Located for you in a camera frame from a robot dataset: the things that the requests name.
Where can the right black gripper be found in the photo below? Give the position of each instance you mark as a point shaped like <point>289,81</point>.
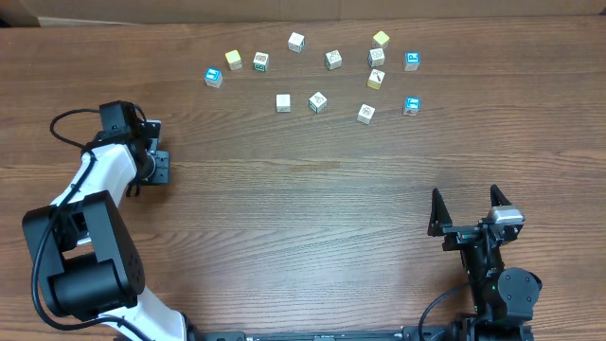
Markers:
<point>458,235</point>

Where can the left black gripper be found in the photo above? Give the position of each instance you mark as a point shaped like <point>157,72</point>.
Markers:
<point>160,172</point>

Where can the plain white block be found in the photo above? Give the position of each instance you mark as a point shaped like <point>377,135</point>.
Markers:
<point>283,103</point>

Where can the white block green triangle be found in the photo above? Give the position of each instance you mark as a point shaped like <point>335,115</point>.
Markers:
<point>317,102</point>

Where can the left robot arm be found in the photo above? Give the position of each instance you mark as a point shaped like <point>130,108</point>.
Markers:
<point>86,269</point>

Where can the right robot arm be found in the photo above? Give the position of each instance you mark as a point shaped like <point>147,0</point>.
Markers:
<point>503,298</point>

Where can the blue top block left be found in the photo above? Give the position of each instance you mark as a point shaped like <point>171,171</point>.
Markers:
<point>213,77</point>

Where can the blue top block right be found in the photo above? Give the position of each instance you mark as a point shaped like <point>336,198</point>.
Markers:
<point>411,106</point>

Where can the yellow top block left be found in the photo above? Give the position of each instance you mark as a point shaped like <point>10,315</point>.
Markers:
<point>233,59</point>

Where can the white block grape picture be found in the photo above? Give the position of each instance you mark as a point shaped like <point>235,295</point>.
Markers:
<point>365,114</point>

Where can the block with green B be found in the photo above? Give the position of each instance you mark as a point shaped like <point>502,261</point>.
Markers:
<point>260,62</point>

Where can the blue P block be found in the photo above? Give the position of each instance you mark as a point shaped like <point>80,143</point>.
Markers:
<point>411,61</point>

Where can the yellow block with tool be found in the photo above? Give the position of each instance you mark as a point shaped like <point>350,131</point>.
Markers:
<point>375,79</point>

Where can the white block blue pattern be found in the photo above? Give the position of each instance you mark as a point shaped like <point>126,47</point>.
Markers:
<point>376,57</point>

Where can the white block top centre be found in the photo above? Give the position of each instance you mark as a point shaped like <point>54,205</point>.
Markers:
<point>296,42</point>

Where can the yellow top block right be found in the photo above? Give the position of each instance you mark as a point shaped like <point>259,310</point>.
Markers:
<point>380,40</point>

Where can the white block green pattern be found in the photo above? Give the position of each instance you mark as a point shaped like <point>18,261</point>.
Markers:
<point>333,59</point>

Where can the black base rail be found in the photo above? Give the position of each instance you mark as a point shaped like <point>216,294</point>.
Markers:
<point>404,334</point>

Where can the cardboard wall panel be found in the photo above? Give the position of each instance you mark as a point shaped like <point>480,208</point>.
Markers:
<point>32,13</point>

